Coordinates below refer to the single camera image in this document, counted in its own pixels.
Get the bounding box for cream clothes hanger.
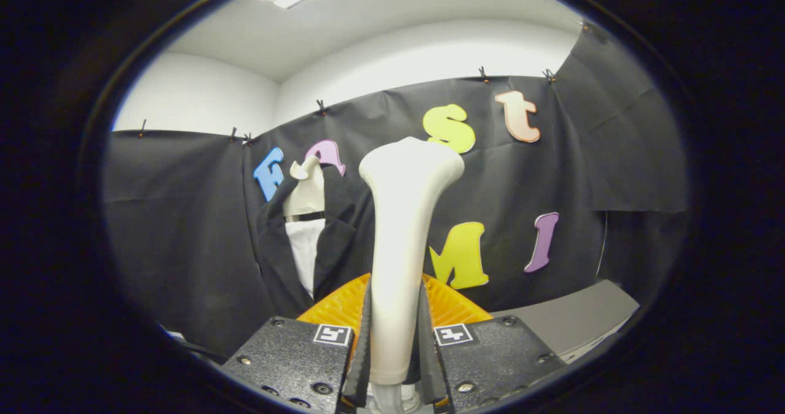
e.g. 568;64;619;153
282;155;326;218

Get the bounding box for white garment steamer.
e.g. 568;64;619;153
359;137;465;414

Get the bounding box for grey cabinet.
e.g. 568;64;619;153
491;279;640;366

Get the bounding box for black blazer jacket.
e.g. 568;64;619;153
255;169;376;320

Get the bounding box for black backdrop cloth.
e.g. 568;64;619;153
103;21;689;359

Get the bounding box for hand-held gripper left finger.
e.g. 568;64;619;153
221;273;373;414

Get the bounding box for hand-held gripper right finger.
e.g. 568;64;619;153
419;273;568;412

